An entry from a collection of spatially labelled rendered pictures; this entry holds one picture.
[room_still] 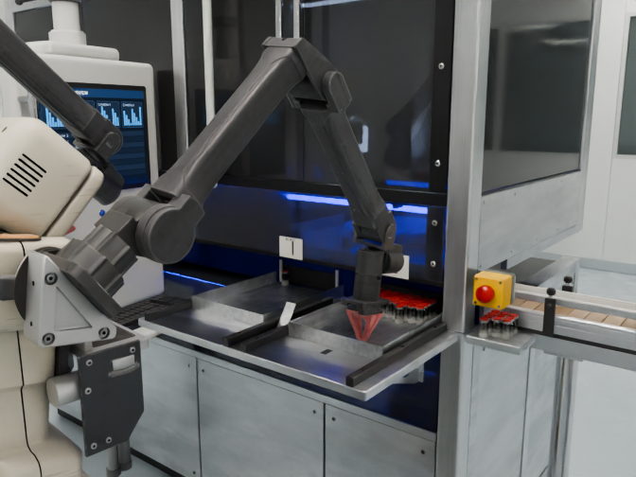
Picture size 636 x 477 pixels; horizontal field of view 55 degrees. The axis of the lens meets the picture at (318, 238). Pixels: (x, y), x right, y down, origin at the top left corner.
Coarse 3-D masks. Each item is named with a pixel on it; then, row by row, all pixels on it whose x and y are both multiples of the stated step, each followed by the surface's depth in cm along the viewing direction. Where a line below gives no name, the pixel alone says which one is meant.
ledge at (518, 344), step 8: (472, 336) 143; (488, 336) 143; (520, 336) 143; (528, 336) 143; (480, 344) 142; (488, 344) 141; (496, 344) 140; (504, 344) 139; (512, 344) 138; (520, 344) 138; (528, 344) 141; (512, 352) 138; (520, 352) 137
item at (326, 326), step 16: (336, 304) 157; (304, 320) 147; (320, 320) 153; (336, 320) 154; (384, 320) 154; (432, 320) 145; (304, 336) 141; (320, 336) 138; (336, 336) 135; (352, 336) 143; (384, 336) 143; (400, 336) 133; (352, 352) 133; (368, 352) 130; (384, 352) 128
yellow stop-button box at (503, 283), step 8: (488, 272) 142; (496, 272) 142; (504, 272) 142; (480, 280) 139; (488, 280) 138; (496, 280) 137; (504, 280) 136; (512, 280) 140; (496, 288) 137; (504, 288) 137; (512, 288) 141; (496, 296) 137; (504, 296) 137; (512, 296) 141; (480, 304) 140; (488, 304) 139; (496, 304) 138; (504, 304) 138
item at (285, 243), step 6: (282, 240) 175; (288, 240) 174; (294, 240) 172; (300, 240) 171; (282, 246) 176; (288, 246) 174; (294, 246) 173; (300, 246) 171; (282, 252) 176; (288, 252) 174; (294, 252) 173; (300, 252) 172; (294, 258) 173; (300, 258) 172
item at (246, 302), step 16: (224, 288) 172; (240, 288) 178; (256, 288) 183; (272, 288) 183; (288, 288) 183; (304, 288) 183; (336, 288) 171; (192, 304) 164; (208, 304) 160; (224, 304) 156; (240, 304) 167; (256, 304) 167; (272, 304) 167; (304, 304) 160; (240, 320) 153; (256, 320) 150
